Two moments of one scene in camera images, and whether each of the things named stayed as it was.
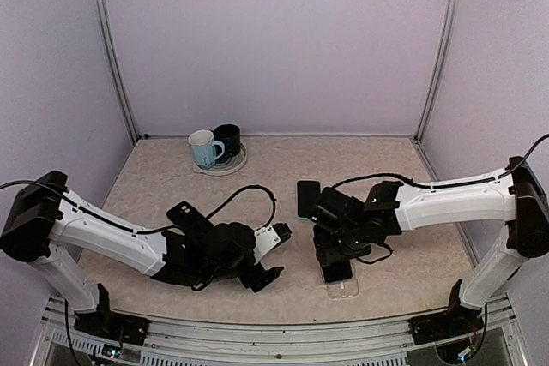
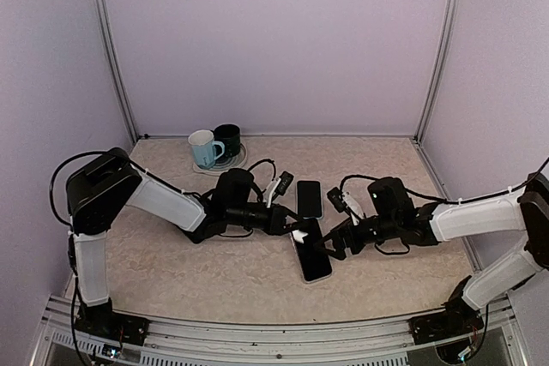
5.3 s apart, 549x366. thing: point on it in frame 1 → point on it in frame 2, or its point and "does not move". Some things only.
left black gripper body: x=258 y=279 → x=277 y=211
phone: x=337 y=273 → x=315 y=264
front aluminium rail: x=359 y=343 does not move
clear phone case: x=343 y=289 → x=313 y=265
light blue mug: x=203 y=147 does not move
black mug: x=229 y=134 does not move
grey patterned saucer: x=226 y=166 does not move
